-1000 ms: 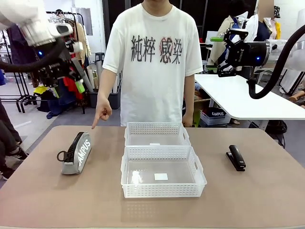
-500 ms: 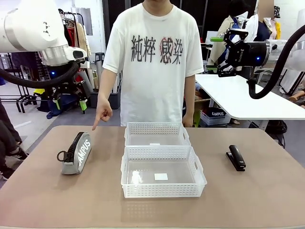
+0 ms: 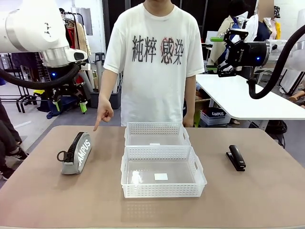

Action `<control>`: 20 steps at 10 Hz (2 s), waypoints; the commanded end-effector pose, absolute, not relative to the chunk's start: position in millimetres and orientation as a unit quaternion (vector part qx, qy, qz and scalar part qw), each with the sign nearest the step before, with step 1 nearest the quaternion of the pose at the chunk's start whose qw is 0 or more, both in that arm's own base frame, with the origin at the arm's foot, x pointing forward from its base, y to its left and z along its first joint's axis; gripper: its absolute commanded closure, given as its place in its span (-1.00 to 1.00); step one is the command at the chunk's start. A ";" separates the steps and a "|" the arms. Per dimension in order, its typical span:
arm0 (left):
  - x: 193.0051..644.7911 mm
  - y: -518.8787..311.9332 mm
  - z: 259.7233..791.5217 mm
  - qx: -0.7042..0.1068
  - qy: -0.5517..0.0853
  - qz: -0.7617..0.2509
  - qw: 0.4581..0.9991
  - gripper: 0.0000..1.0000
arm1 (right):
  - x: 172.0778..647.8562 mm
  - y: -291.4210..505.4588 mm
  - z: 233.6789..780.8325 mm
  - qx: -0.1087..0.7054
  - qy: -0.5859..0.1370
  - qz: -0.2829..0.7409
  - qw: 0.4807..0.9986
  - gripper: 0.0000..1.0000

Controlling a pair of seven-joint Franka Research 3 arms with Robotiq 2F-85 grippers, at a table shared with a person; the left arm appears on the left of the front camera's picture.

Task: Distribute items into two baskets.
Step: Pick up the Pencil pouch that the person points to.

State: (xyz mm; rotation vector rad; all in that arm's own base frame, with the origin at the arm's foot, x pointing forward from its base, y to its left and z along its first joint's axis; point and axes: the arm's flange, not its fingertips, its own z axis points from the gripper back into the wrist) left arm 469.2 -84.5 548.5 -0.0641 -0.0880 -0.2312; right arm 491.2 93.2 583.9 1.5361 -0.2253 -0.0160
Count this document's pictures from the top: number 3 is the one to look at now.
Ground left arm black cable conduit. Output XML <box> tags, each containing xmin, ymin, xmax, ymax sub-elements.
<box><xmin>0</xmin><ymin>63</ymin><xmax>81</xmax><ymax>89</ymax></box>

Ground person in white printed t-shirt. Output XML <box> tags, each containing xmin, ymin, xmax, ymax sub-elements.
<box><xmin>103</xmin><ymin>0</ymin><xmax>205</xmax><ymax>127</ymax></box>

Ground person's right hand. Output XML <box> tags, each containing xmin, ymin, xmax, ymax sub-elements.
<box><xmin>92</xmin><ymin>95</ymin><xmax>115</xmax><ymax>132</ymax></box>

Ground black clothes rack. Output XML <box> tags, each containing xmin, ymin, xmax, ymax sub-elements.
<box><xmin>15</xmin><ymin>8</ymin><xmax>92</xmax><ymax>114</ymax></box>

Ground grey Campus pencil case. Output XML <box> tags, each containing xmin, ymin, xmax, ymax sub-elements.
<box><xmin>56</xmin><ymin>132</ymin><xmax>92</xmax><ymax>175</ymax></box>

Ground white background table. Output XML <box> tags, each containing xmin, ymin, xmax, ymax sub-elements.
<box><xmin>195</xmin><ymin>73</ymin><xmax>305</xmax><ymax>131</ymax></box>

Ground grey storage bin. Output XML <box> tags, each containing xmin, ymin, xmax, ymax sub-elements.
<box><xmin>89</xmin><ymin>89</ymin><xmax>122</xmax><ymax>110</ymax></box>

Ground white perforated plastic basket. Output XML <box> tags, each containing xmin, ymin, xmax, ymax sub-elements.
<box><xmin>121</xmin><ymin>146</ymin><xmax>208</xmax><ymax>198</ymax></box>
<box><xmin>124</xmin><ymin>122</ymin><xmax>192</xmax><ymax>147</ymax></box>

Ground person's left hand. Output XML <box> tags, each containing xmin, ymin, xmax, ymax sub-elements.
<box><xmin>183</xmin><ymin>115</ymin><xmax>194</xmax><ymax>128</ymax></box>

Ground person's left forearm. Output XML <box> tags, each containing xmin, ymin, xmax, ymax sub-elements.
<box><xmin>183</xmin><ymin>75</ymin><xmax>197</xmax><ymax>118</ymax></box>

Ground person in navy jacket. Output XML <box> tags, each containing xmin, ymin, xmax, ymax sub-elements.
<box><xmin>247</xmin><ymin>0</ymin><xmax>282</xmax><ymax>43</ymax></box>

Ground person's right forearm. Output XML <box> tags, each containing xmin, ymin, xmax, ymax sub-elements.
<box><xmin>98</xmin><ymin>68</ymin><xmax>123</xmax><ymax>101</ymax></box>

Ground black bag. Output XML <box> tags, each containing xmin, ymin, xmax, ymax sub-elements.
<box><xmin>265</xmin><ymin>120</ymin><xmax>288</xmax><ymax>148</ymax></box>

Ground black stapler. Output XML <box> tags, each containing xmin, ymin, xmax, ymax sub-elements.
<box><xmin>225</xmin><ymin>145</ymin><xmax>246</xmax><ymax>172</ymax></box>

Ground bystander legs in dark trousers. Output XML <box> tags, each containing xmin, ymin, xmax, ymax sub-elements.
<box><xmin>0</xmin><ymin>97</ymin><xmax>29</xmax><ymax>181</ymax></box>

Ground person in beige coat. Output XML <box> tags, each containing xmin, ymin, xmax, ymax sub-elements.
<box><xmin>209</xmin><ymin>0</ymin><xmax>251</xmax><ymax>72</ymax></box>

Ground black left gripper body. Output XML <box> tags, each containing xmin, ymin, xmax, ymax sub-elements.
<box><xmin>49</xmin><ymin>81</ymin><xmax>86</xmax><ymax>96</ymax></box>

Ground black stool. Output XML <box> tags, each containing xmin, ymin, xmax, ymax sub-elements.
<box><xmin>95</xmin><ymin>52</ymin><xmax>106</xmax><ymax>67</ymax></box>

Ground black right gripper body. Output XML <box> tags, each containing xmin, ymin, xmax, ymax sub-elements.
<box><xmin>232</xmin><ymin>42</ymin><xmax>268</xmax><ymax>68</ymax></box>

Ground white Campus storage crate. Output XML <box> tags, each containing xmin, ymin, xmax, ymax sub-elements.
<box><xmin>200</xmin><ymin>108</ymin><xmax>231</xmax><ymax>126</ymax></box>

